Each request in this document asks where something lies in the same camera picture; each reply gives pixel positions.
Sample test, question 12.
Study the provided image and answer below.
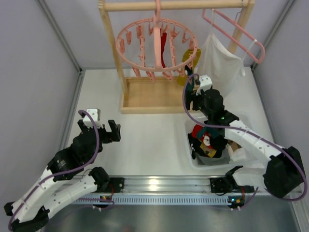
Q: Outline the dark green patterned sock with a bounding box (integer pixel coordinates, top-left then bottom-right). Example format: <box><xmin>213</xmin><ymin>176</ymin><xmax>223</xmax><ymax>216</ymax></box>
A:
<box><xmin>185</xmin><ymin>65</ymin><xmax>196</xmax><ymax>110</ymax></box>

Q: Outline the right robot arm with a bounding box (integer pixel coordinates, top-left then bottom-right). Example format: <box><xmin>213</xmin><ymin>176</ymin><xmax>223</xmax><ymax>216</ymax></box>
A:
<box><xmin>188</xmin><ymin>88</ymin><xmax>308</xmax><ymax>200</ymax></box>

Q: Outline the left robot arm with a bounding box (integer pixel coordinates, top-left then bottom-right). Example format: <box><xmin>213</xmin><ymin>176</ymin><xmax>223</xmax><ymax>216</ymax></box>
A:
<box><xmin>4</xmin><ymin>120</ymin><xmax>121</xmax><ymax>232</ymax></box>

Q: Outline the yellow sock on hanger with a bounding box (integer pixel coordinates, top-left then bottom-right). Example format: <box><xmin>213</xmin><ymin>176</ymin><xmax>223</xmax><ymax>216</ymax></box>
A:
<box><xmin>177</xmin><ymin>49</ymin><xmax>201</xmax><ymax>86</ymax></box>

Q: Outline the red sock on hanger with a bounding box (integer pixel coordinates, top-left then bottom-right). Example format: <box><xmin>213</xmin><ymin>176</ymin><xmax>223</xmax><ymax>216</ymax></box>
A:
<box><xmin>160</xmin><ymin>32</ymin><xmax>167</xmax><ymax>68</ymax></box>

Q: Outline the pink round clip hanger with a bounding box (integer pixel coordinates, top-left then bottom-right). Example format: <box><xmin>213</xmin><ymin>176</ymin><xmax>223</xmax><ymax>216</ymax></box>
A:
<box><xmin>115</xmin><ymin>0</ymin><xmax>197</xmax><ymax>82</ymax></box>

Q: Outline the pink clothes hanger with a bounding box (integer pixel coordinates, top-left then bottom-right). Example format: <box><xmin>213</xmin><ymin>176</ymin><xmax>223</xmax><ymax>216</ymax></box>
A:
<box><xmin>202</xmin><ymin>6</ymin><xmax>266</xmax><ymax>64</ymax></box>

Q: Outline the white hanging garment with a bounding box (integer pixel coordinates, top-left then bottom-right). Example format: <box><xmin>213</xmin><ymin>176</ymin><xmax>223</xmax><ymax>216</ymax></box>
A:
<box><xmin>197</xmin><ymin>32</ymin><xmax>245</xmax><ymax>98</ymax></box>

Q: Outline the red santa sock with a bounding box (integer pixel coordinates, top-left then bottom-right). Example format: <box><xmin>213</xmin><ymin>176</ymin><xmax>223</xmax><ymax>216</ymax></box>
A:
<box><xmin>191</xmin><ymin>124</ymin><xmax>213</xmax><ymax>149</ymax></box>

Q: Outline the wooden clothes rack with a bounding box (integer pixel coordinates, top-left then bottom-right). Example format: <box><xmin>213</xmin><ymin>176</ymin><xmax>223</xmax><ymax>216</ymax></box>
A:
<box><xmin>98</xmin><ymin>0</ymin><xmax>255</xmax><ymax>114</ymax></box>

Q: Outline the black sock in basket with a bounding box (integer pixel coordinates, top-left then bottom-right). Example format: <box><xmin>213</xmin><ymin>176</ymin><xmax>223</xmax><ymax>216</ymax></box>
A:
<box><xmin>188</xmin><ymin>133</ymin><xmax>228</xmax><ymax>159</ymax></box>

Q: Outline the yellow sock in basket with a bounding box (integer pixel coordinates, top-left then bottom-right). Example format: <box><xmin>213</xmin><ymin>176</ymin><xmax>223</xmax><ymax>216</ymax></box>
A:
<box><xmin>200</xmin><ymin>144</ymin><xmax>217</xmax><ymax>158</ymax></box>

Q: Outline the white plastic basket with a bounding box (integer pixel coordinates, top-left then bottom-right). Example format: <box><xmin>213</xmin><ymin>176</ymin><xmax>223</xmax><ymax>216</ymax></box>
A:
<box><xmin>184</xmin><ymin>112</ymin><xmax>265</xmax><ymax>171</ymax></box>

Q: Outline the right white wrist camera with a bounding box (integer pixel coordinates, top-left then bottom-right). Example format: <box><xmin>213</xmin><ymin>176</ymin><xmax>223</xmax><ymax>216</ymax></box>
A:
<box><xmin>196</xmin><ymin>75</ymin><xmax>212</xmax><ymax>96</ymax></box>

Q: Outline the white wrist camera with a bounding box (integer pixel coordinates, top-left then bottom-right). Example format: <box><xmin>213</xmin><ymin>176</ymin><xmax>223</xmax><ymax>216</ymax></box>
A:
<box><xmin>196</xmin><ymin>75</ymin><xmax>212</xmax><ymax>96</ymax></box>
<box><xmin>83</xmin><ymin>108</ymin><xmax>102</xmax><ymax>128</ymax></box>

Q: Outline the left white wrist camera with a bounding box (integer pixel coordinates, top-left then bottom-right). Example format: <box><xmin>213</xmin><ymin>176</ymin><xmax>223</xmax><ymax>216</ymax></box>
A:
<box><xmin>83</xmin><ymin>108</ymin><xmax>102</xmax><ymax>128</ymax></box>

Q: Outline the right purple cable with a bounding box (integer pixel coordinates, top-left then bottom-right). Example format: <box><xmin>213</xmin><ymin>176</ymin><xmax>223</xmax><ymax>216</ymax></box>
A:
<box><xmin>182</xmin><ymin>73</ymin><xmax>309</xmax><ymax>211</ymax></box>

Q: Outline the purple cable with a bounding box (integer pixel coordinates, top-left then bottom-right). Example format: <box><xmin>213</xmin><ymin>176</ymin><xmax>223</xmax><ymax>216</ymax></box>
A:
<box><xmin>8</xmin><ymin>110</ymin><xmax>115</xmax><ymax>230</ymax></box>
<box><xmin>182</xmin><ymin>73</ymin><xmax>309</xmax><ymax>211</ymax></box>

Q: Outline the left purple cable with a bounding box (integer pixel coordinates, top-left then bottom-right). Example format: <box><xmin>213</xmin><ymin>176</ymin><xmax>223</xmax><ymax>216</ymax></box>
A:
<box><xmin>8</xmin><ymin>110</ymin><xmax>115</xmax><ymax>230</ymax></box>

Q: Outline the aluminium mounting rail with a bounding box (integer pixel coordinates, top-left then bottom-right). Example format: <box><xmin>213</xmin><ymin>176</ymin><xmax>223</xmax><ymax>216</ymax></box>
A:
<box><xmin>74</xmin><ymin>176</ymin><xmax>255</xmax><ymax>205</ymax></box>

